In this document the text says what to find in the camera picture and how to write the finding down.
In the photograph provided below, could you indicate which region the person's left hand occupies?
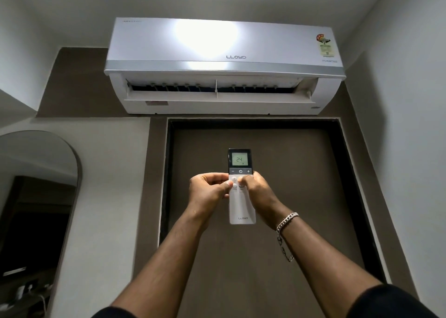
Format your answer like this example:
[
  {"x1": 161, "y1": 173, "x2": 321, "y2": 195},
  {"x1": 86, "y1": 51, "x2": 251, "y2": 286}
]
[{"x1": 189, "y1": 172, "x2": 233, "y2": 224}]

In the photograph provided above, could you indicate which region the person's right hand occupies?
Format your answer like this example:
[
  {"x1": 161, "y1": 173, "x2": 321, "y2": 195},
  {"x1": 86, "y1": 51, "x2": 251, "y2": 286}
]
[{"x1": 239, "y1": 171, "x2": 281, "y2": 226}]

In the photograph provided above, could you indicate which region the white air conditioner remote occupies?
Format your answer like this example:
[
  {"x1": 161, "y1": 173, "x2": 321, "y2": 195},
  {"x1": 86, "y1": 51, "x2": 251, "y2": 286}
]
[{"x1": 227, "y1": 148, "x2": 257, "y2": 225}]

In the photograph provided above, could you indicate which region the person's left forearm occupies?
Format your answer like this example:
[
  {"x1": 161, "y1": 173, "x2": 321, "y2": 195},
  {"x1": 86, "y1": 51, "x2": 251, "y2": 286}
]
[{"x1": 111, "y1": 211, "x2": 214, "y2": 314}]

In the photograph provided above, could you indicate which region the person's right forearm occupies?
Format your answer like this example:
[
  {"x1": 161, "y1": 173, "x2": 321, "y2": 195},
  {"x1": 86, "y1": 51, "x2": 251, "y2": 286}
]
[{"x1": 263, "y1": 208, "x2": 388, "y2": 304}]

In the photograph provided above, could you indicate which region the brown wooden door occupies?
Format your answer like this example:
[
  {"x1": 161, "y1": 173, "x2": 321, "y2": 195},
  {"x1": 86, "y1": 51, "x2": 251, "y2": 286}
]
[{"x1": 167, "y1": 119, "x2": 384, "y2": 318}]

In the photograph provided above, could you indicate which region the colourful rating sticker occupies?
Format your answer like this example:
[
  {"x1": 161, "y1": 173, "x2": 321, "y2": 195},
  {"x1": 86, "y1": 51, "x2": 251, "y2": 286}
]
[{"x1": 313, "y1": 32, "x2": 337, "y2": 58}]

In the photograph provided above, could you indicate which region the black shirt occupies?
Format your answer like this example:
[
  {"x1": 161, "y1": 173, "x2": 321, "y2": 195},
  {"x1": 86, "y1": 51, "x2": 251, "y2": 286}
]
[{"x1": 91, "y1": 284, "x2": 446, "y2": 318}]

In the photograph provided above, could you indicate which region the dark door frame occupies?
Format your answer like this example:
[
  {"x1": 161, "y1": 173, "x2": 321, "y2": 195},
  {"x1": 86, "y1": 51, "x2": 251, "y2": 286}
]
[{"x1": 158, "y1": 117, "x2": 388, "y2": 284}]

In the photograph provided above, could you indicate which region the silver chain bracelet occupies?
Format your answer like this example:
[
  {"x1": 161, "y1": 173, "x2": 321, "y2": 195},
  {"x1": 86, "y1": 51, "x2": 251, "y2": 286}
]
[{"x1": 276, "y1": 212, "x2": 300, "y2": 263}]

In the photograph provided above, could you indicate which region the white wall air conditioner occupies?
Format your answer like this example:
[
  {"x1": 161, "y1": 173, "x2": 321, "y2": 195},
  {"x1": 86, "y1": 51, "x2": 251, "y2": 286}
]
[{"x1": 104, "y1": 16, "x2": 346, "y2": 116}]

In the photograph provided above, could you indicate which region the arched wall mirror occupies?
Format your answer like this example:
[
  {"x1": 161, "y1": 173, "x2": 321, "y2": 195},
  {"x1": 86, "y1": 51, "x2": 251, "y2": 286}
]
[{"x1": 0, "y1": 130, "x2": 83, "y2": 318}]

